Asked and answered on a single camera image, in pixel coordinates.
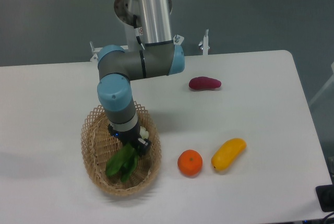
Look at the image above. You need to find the green bok choy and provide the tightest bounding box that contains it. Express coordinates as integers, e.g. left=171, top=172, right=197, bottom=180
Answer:
left=105, top=126, right=149, bottom=183

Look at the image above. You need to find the black device at table edge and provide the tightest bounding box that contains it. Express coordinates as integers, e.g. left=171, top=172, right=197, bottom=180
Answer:
left=315, top=184, right=333, bottom=213

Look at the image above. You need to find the woven wicker basket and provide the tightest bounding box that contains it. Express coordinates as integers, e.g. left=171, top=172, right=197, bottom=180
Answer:
left=81, top=102, right=161, bottom=196

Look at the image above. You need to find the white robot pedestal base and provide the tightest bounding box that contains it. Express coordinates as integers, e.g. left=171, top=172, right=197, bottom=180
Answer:
left=89, top=0, right=211, bottom=62

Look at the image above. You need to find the orange tangerine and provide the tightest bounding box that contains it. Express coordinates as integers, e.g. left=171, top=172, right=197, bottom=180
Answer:
left=177, top=149, right=203, bottom=177

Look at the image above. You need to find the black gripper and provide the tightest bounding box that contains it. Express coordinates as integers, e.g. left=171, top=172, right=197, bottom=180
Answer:
left=108, top=124, right=151, bottom=157

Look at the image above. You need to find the yellow mango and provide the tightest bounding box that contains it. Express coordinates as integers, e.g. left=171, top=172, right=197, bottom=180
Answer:
left=211, top=138, right=247, bottom=172

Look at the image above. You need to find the purple sweet potato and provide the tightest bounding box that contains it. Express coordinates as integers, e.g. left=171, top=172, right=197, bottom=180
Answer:
left=188, top=76, right=221, bottom=90

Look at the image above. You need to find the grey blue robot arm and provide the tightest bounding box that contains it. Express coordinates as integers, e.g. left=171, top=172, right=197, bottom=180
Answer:
left=97, top=0, right=185, bottom=156

